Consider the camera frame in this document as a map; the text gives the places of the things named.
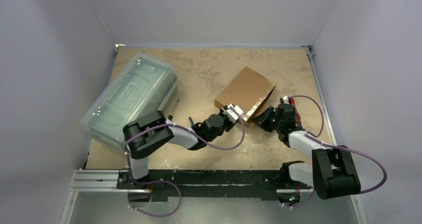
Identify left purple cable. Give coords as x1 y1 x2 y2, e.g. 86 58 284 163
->
123 107 246 218

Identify brown cardboard express box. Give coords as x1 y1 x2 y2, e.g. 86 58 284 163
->
214 66 276 127

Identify yellow black screwdriver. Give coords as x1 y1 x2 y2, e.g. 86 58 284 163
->
168 99 180 120

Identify purple cable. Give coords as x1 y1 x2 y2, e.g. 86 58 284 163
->
282 95 388 210
123 107 246 218

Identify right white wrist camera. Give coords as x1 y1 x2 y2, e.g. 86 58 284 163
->
280 96 292 104

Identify clear plastic storage bin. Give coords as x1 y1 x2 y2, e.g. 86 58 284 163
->
80 52 178 151

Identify aluminium frame rail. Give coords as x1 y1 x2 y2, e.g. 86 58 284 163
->
59 169 368 224

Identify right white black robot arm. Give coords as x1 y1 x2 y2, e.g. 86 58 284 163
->
252 103 361 200

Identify red utility knife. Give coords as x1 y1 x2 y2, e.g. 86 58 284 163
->
289 98 302 125

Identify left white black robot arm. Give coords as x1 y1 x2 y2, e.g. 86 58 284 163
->
122 104 243 189

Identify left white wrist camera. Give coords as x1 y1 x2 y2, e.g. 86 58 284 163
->
223 104 244 123

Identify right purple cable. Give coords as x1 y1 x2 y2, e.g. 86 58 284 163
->
282 95 388 210

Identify blue handled pliers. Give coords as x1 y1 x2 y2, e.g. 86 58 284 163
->
188 117 195 126

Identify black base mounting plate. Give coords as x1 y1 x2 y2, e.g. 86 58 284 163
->
116 169 313 204

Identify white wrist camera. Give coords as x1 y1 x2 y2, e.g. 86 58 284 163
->
280 96 292 104
223 104 244 123

